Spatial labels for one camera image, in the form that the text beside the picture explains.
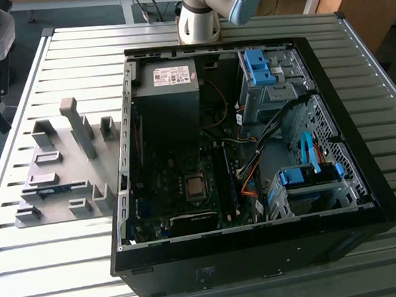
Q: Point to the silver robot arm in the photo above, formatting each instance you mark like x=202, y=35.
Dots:
x=198, y=20

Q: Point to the black empty RAM slot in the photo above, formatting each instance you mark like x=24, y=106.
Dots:
x=220, y=180

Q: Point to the grey parts rack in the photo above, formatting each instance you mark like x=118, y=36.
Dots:
x=67, y=163

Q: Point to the grey power supply unit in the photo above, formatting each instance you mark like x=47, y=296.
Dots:
x=168, y=100

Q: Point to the green motherboard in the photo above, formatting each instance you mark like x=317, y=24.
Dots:
x=160, y=191

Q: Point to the black CPU socket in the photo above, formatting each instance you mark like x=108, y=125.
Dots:
x=194, y=171

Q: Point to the silver CPU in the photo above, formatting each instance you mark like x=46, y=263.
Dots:
x=196, y=186

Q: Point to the black graphics card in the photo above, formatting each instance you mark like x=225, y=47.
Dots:
x=194, y=222

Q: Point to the blue plastic drive latch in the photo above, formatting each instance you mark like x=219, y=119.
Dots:
x=264, y=77
x=254, y=59

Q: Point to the metal drive cage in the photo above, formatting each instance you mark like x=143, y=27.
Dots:
x=275, y=96

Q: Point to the black open PC case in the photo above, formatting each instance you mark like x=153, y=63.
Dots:
x=225, y=264

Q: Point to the hard disk in blue carrier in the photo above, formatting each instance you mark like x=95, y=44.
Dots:
x=307, y=175

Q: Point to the metal disk bay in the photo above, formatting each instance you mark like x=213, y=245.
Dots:
x=318, y=191

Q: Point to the brown wooden cabinet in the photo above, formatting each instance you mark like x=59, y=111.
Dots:
x=367, y=7

